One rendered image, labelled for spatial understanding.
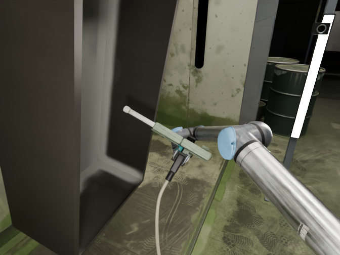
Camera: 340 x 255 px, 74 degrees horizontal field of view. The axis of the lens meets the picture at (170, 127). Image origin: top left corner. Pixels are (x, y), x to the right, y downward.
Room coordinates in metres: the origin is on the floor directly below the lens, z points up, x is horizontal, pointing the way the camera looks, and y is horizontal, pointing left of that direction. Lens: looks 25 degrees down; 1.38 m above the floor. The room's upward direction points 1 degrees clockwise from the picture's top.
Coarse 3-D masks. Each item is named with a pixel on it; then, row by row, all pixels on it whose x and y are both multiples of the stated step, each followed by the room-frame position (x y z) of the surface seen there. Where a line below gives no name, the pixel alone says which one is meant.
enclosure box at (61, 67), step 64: (0, 0) 0.61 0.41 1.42; (64, 0) 0.54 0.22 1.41; (128, 0) 1.17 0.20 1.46; (0, 64) 0.64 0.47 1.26; (64, 64) 0.55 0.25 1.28; (128, 64) 1.18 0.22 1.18; (0, 128) 0.67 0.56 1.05; (64, 128) 0.56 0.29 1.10; (128, 128) 1.19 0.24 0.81; (64, 192) 0.58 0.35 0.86; (128, 192) 1.03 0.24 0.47
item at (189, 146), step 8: (128, 112) 1.04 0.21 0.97; (136, 112) 1.04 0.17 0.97; (144, 120) 1.01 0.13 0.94; (160, 128) 0.97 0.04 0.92; (168, 136) 0.94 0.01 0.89; (176, 136) 0.94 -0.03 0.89; (176, 144) 0.93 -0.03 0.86; (184, 144) 0.92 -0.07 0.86; (192, 144) 0.91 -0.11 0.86; (184, 152) 0.90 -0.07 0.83; (192, 152) 0.89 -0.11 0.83; (200, 152) 0.89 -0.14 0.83; (208, 152) 0.89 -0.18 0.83; (176, 160) 0.89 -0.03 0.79; (208, 160) 0.88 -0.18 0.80; (176, 168) 0.87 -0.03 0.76; (168, 176) 0.85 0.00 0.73
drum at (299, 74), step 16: (288, 64) 3.20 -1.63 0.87; (304, 64) 3.13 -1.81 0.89; (288, 80) 2.73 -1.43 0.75; (304, 80) 2.65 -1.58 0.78; (320, 80) 2.71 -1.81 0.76; (272, 96) 2.89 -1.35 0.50; (288, 96) 2.70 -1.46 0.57; (272, 112) 2.82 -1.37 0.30; (288, 112) 2.68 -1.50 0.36; (272, 128) 2.78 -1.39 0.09; (288, 128) 2.66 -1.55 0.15; (304, 128) 2.68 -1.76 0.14
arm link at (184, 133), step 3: (180, 126) 1.25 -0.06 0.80; (174, 129) 1.22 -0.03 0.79; (177, 129) 1.22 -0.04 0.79; (180, 129) 1.23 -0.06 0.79; (183, 129) 1.25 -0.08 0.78; (186, 129) 1.25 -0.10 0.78; (177, 132) 1.21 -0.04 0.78; (180, 132) 1.21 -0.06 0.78; (183, 132) 1.22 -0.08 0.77; (186, 132) 1.23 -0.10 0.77; (180, 135) 1.20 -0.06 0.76; (183, 135) 1.21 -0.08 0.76; (186, 135) 1.21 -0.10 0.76; (183, 138) 1.20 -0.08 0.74; (186, 138) 1.21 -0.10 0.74; (174, 144) 1.18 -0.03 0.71; (180, 144) 1.17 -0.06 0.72; (174, 147) 1.17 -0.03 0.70
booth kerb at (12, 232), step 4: (156, 120) 2.91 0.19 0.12; (4, 228) 1.02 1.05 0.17; (8, 228) 1.03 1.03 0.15; (12, 228) 1.05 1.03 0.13; (0, 232) 0.99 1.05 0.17; (4, 232) 1.01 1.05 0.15; (8, 232) 1.03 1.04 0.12; (12, 232) 1.04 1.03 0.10; (16, 232) 1.06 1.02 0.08; (0, 236) 0.98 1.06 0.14; (4, 236) 1.00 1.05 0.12; (8, 236) 1.02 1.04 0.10; (12, 236) 1.03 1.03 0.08; (0, 240) 0.98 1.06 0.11; (4, 240) 0.99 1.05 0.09; (8, 240) 1.01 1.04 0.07; (0, 244) 0.97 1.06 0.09; (4, 244) 0.98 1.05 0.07
